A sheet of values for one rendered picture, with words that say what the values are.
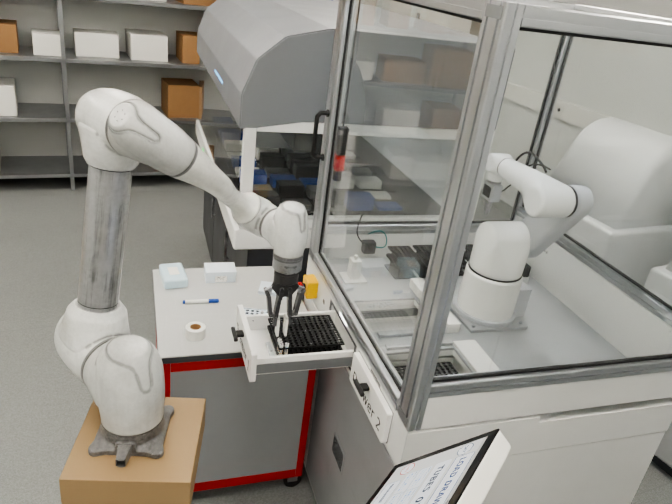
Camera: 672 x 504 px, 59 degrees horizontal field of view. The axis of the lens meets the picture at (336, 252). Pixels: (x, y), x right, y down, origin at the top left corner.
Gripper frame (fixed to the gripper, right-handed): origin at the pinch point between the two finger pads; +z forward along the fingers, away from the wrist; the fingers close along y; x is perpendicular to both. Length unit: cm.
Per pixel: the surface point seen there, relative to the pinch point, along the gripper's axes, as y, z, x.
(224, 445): -13, 65, 17
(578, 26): 40, -100, -50
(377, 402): 21.2, 5.6, -33.7
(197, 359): -24.3, 22.3, 15.3
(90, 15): -77, -40, 416
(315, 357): 10.2, 8.2, -7.2
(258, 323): -3.7, 10.1, 16.7
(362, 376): 21.2, 6.2, -21.0
